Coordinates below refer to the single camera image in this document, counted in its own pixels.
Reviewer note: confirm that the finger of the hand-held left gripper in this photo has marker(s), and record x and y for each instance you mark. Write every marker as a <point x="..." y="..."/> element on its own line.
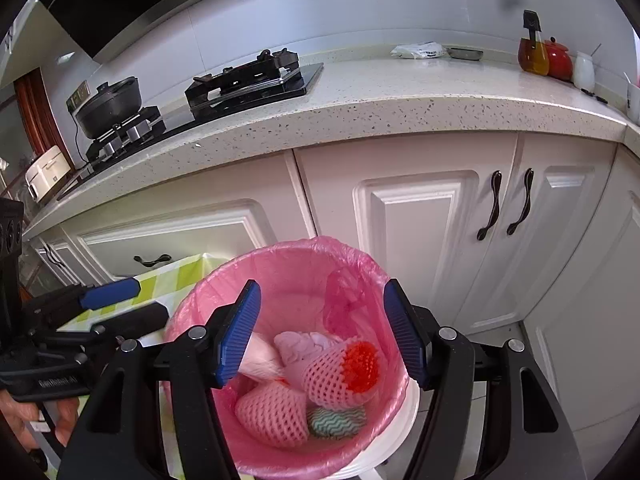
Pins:
<point x="140" y="317"/>
<point x="112" y="292"/>

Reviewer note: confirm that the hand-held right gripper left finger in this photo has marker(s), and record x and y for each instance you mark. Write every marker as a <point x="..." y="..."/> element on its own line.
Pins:
<point x="240" y="335"/>

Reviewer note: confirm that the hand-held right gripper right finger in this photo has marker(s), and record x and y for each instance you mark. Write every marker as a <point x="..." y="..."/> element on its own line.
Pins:
<point x="405" y="335"/>

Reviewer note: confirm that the small white tissue bundle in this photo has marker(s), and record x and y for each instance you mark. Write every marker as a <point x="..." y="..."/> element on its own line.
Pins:
<point x="262" y="357"/>

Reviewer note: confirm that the pink-lined trash bin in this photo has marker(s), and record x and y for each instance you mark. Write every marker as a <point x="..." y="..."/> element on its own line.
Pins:
<point x="295" y="280"/>

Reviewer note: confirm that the pink foam fruit net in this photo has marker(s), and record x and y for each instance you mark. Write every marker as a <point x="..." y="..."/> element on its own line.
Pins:
<point x="272" y="412"/>

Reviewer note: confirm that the white trash bin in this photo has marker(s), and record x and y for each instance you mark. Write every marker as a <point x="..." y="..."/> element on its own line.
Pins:
<point x="400" y="420"/>

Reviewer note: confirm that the pink foam net red inside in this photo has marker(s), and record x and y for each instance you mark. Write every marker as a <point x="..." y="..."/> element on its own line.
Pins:
<point x="330" y="385"/>

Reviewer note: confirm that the green zigzag cloth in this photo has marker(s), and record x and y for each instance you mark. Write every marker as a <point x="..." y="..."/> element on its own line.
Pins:
<point x="335" y="421"/>

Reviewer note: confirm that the person's left hand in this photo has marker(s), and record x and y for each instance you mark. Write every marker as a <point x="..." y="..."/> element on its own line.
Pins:
<point x="65" y="420"/>

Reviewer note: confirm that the green checkered tablecloth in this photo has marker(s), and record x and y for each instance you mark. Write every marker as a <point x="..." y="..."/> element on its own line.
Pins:
<point x="185" y="272"/>

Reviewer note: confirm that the white lower kitchen cabinets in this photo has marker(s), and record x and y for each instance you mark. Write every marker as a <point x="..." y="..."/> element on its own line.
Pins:
<point x="415" y="240"/>

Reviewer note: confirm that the white rice cooker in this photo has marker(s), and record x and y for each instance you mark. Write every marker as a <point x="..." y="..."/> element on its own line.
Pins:
<point x="47" y="172"/>

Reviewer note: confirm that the silver stove knob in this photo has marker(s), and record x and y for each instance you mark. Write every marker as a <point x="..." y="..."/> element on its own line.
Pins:
<point x="113" y="146"/>
<point x="135" y="133"/>

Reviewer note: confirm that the black cooking pot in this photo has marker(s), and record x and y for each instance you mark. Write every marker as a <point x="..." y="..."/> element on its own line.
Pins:
<point x="110" y="107"/>

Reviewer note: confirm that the red wooden glass door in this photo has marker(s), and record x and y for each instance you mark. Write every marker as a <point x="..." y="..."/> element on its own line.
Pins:
<point x="37" y="110"/>

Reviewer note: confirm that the speckled white kitchen countertop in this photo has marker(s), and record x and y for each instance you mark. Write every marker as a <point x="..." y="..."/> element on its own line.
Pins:
<point x="400" y="95"/>

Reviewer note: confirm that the black glass gas cooktop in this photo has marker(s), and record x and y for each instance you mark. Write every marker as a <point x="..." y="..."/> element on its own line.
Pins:
<point x="305" y="80"/>

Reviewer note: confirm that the white plastic packet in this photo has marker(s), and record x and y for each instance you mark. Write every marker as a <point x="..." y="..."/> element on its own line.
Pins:
<point x="417" y="51"/>

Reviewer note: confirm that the dark shallow dish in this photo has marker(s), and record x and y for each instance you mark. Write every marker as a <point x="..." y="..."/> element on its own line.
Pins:
<point x="464" y="53"/>

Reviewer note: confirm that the red lidded jar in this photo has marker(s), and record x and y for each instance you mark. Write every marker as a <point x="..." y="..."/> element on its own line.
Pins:
<point x="559" y="60"/>

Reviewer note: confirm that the white lidded jar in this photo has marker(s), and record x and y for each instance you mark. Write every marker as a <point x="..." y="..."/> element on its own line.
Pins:
<point x="583" y="72"/>

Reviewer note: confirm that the gold triple wall outlet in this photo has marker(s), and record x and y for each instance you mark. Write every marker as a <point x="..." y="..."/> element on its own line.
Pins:
<point x="79" y="95"/>

